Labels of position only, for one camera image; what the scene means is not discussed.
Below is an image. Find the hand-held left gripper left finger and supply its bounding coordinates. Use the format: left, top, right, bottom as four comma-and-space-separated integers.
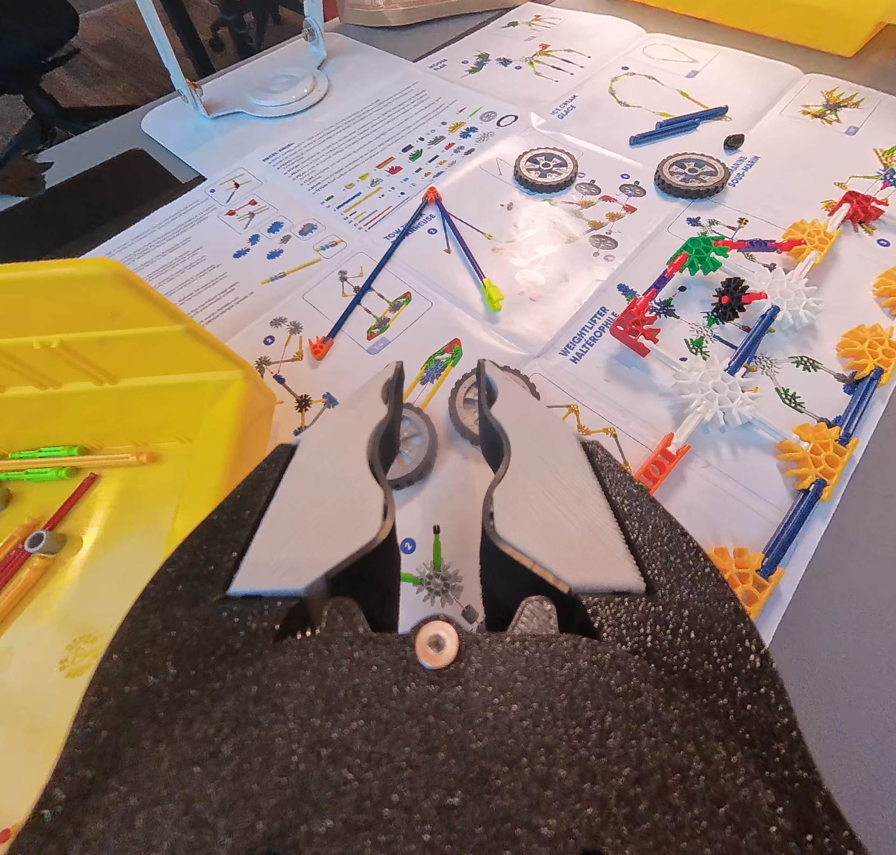
229, 363, 407, 632

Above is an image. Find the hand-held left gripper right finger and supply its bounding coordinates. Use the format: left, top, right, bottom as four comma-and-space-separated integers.
476, 361, 648, 635

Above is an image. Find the colourful construction toy model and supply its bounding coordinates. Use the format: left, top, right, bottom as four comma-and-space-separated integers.
609, 183, 896, 618

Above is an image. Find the pile of colourful rods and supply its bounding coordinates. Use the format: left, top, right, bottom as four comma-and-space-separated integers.
0, 442, 158, 632

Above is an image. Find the yellow plastic bin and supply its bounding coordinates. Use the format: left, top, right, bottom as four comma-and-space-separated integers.
0, 258, 278, 855
594, 0, 896, 59

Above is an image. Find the grey desk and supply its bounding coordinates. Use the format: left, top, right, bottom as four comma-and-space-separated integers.
0, 0, 896, 855

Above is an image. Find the small black toy wheel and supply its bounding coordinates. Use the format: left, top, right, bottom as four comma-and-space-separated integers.
376, 405, 441, 491
513, 146, 581, 194
654, 151, 732, 199
448, 363, 541, 444

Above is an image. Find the printed instruction sheet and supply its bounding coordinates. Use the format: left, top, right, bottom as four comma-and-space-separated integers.
91, 1, 896, 646

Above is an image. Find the blue rod V-shaped assembly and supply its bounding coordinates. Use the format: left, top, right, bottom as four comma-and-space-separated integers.
308, 186, 506, 363

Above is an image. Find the blue rod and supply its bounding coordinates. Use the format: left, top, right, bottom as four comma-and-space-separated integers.
630, 105, 732, 146

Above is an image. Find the white stand base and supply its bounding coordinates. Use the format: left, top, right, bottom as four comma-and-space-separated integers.
115, 0, 407, 177

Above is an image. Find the black office chair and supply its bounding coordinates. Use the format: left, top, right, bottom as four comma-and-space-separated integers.
0, 0, 82, 100

